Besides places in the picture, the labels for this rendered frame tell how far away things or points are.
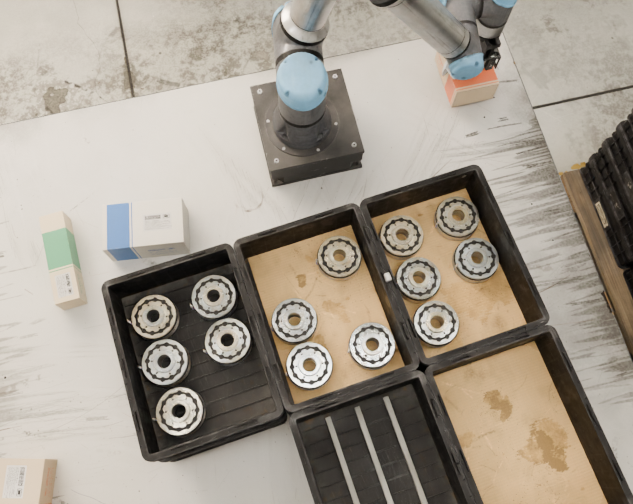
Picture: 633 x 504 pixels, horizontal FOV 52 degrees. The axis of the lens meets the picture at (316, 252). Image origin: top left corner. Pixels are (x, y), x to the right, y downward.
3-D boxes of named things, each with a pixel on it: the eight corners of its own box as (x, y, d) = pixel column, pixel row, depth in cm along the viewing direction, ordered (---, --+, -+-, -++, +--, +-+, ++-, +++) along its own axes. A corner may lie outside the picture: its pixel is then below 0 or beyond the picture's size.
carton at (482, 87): (434, 59, 185) (439, 43, 178) (474, 51, 186) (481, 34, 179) (451, 107, 180) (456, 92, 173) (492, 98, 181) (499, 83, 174)
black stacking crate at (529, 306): (355, 220, 160) (358, 202, 149) (467, 184, 163) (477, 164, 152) (414, 374, 148) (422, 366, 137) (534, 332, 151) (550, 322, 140)
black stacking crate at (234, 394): (116, 296, 154) (101, 283, 143) (236, 258, 157) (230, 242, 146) (158, 464, 142) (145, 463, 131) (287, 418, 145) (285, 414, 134)
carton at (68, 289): (47, 225, 171) (38, 216, 166) (70, 218, 172) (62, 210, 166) (63, 310, 164) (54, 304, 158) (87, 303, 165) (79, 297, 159)
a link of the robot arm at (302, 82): (279, 127, 158) (277, 99, 145) (275, 78, 162) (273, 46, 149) (328, 124, 158) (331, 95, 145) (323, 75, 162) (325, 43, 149)
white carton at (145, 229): (112, 261, 168) (101, 250, 160) (112, 218, 172) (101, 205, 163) (190, 253, 169) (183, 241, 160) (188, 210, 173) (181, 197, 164)
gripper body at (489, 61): (468, 76, 168) (479, 47, 157) (458, 48, 171) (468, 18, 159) (496, 70, 169) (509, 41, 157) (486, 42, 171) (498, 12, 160)
